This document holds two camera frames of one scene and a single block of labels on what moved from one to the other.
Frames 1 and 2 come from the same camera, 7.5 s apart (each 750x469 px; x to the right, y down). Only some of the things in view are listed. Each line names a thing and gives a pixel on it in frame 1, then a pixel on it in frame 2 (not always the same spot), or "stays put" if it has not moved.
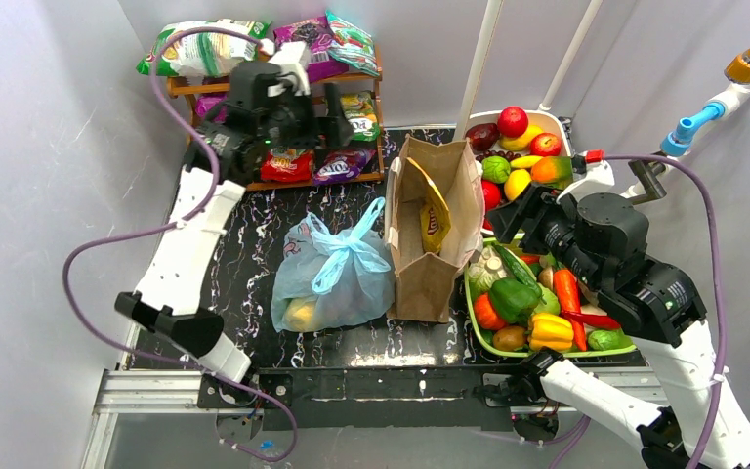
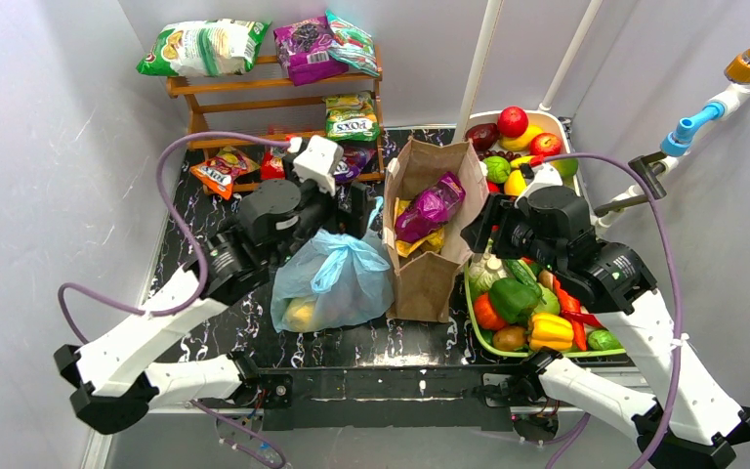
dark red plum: x=482 y=136 stays put
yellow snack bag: x=435 y=215 -> x=433 y=241
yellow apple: x=300 y=316 stays put
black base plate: x=374 y=398 stays put
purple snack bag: x=206 y=102 -> x=431 y=208
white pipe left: x=493 y=16 stays put
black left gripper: x=322 y=121 -> x=357 y=206
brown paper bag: x=435 y=224 stays put
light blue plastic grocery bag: x=324 y=277 stays put
